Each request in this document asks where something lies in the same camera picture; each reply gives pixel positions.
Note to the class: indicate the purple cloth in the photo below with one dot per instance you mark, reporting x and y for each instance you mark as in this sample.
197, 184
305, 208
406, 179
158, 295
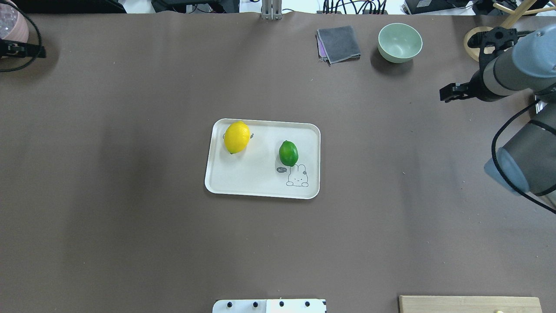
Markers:
321, 50

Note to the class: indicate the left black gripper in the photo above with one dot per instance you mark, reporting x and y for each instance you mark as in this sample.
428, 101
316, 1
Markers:
10, 49

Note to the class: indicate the wooden cutting board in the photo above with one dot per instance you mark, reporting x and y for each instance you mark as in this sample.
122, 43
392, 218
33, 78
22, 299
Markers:
469, 304

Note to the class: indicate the aluminium frame post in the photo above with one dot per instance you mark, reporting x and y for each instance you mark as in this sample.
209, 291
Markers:
271, 9

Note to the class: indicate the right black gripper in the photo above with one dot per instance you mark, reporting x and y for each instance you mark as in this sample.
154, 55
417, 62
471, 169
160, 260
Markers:
477, 85

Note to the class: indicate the mint green bowl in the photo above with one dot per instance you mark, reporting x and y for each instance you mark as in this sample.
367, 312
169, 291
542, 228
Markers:
399, 43

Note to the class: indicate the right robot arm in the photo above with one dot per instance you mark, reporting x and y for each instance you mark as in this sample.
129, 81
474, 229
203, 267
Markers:
511, 61

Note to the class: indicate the pink bowl with ice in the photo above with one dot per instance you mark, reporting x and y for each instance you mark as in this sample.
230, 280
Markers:
13, 27

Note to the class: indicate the green lime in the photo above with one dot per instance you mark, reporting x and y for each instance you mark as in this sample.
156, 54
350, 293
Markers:
288, 153

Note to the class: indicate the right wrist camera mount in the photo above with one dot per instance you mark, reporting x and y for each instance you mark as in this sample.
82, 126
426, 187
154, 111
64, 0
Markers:
496, 41

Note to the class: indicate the yellow lemon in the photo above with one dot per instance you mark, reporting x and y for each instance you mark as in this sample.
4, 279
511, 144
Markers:
237, 137

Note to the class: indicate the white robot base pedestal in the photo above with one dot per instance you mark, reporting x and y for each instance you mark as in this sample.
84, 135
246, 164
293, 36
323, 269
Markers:
295, 305

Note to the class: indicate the wooden mug tree stand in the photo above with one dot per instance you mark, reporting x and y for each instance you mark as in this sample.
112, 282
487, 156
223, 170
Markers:
473, 52

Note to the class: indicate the white rabbit tray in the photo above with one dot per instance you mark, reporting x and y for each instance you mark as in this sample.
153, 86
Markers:
257, 170

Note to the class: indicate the grey folded cloth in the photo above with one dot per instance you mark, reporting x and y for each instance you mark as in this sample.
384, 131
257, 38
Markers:
340, 44

